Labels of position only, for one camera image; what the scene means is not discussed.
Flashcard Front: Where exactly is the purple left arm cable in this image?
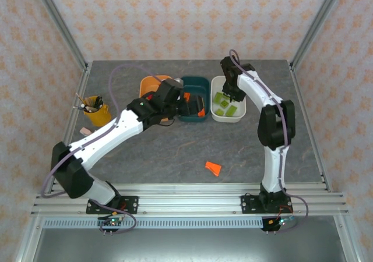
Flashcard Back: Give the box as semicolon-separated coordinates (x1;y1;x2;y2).
40;64;164;235

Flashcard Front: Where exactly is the yellow pencil cup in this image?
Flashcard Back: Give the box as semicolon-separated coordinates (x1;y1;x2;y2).
83;95;111;128

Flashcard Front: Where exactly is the aluminium table side rail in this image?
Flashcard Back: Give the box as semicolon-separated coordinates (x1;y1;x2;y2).
14;61;94;262
290;61;361;262

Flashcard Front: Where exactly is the teal plastic container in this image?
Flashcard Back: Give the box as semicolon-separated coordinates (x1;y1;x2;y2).
177;75;211;123

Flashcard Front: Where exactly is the slotted grey cable duct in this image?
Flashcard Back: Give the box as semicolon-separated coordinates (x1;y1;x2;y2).
43;218;265;230

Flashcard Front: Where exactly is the orange plastic container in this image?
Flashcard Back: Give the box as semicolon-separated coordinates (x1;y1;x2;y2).
139;75;178;122

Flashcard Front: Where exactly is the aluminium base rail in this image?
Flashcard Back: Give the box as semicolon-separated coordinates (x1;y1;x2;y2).
30;182;350;217

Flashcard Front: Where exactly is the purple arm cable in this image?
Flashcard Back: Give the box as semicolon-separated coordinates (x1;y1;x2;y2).
40;64;164;235
228;49;309;233

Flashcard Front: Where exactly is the orange wedge lego piece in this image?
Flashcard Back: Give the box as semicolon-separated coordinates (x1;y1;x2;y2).
205;161;221;176

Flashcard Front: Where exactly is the white plastic container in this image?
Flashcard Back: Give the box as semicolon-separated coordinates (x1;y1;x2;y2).
211;75;248;123

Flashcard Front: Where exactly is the grey metal panel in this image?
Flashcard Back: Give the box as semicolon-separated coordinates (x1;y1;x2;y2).
31;228;347;262

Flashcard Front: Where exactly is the aluminium frame post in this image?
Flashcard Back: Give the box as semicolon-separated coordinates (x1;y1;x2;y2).
290;0;347;70
30;0;88;70

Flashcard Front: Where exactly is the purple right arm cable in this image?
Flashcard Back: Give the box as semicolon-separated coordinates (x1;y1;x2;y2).
228;49;309;233

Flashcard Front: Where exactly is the small circuit board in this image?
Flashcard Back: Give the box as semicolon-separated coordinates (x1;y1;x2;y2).
262;215;295;233
97;217;125;235

